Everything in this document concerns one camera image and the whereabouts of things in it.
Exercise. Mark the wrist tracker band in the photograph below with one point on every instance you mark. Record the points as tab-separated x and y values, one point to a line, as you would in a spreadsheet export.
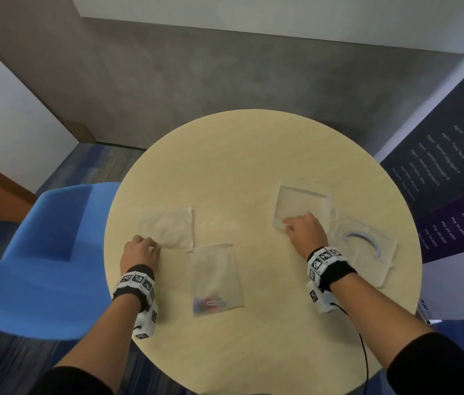
324	263
137	281

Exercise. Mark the person's right forearm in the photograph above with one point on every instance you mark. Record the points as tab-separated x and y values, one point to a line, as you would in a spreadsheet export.
374	312

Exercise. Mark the person's left forearm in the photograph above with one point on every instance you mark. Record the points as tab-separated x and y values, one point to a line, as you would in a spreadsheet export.
106	337

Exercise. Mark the person's right hand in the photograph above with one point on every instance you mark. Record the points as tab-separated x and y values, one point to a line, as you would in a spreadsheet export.
308	236

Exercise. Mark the dark printed banner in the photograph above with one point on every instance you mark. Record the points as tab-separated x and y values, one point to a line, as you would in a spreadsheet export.
450	168

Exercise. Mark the person's left thumb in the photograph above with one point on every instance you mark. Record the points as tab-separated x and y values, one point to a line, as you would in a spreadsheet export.
154	247

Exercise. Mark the left wrist tracker band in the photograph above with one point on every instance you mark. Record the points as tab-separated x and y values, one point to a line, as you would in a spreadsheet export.
137	281

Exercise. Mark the bunch of coloured paper clips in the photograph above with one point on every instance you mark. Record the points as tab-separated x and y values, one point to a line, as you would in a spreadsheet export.
209	304

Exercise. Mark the clear bag with paper clips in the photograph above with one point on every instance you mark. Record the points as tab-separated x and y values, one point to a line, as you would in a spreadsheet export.
213	271

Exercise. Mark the right wrist tracker band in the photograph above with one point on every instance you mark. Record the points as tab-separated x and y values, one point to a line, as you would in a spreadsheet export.
324	263

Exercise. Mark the black sleeve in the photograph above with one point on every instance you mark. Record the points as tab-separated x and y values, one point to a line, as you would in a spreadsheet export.
71	382
442	366

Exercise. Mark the person's left hand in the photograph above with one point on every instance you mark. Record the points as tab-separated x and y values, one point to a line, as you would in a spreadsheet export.
135	255

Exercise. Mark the clear zip bag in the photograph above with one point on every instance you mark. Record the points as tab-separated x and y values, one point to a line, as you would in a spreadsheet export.
170	228
302	201

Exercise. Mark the person's right thumb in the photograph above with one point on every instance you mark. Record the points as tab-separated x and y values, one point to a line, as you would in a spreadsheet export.
289	226

